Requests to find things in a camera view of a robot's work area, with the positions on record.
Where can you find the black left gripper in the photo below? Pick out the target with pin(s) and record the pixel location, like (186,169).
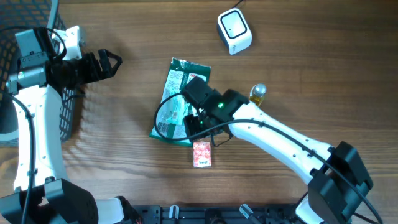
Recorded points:
(107,70)

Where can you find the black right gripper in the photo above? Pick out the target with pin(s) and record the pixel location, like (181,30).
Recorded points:
(191,129)

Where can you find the red tissue pack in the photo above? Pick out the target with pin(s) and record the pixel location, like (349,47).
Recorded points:
(201,154)

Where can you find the green glove package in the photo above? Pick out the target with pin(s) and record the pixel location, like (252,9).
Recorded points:
(170,116)

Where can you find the yellow oil bottle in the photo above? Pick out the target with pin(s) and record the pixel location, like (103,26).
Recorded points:
(258,93)

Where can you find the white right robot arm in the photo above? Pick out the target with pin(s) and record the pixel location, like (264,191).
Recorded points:
(336,178)

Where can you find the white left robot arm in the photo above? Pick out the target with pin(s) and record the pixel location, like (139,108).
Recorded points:
(51,61)

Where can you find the white barcode scanner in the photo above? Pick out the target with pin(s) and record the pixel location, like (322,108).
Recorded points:
(234,30)

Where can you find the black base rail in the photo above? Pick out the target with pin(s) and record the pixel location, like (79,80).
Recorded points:
(269,214)

